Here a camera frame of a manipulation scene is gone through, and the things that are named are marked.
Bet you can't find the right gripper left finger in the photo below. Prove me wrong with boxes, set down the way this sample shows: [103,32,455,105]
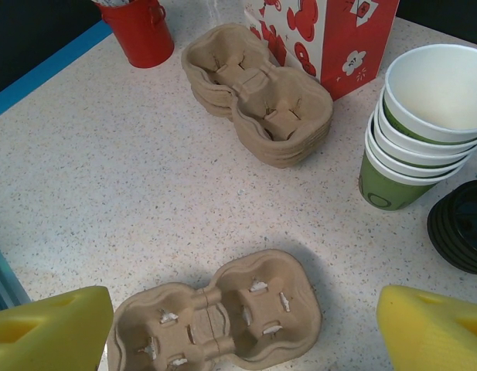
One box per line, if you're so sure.
[0,284,114,371]

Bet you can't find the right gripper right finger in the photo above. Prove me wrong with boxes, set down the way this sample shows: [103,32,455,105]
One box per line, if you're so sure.
[376,284,477,371]

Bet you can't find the white red printed paper bag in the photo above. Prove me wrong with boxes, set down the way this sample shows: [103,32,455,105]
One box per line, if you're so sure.
[244,0,400,101]

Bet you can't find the red metal bucket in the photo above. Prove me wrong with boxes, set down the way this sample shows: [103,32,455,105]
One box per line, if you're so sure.
[97,0,175,70]

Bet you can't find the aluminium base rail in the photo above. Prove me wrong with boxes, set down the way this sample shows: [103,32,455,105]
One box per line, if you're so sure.
[0,231,32,312]

